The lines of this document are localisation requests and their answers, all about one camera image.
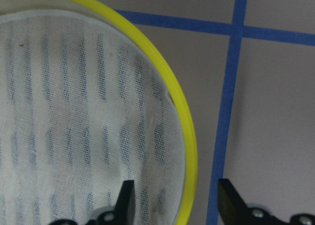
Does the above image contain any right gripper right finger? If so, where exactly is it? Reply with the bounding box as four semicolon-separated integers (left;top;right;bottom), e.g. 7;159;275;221
218;179;273;225

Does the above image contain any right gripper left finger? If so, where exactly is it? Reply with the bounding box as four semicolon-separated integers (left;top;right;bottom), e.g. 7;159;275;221
97;180;135;225

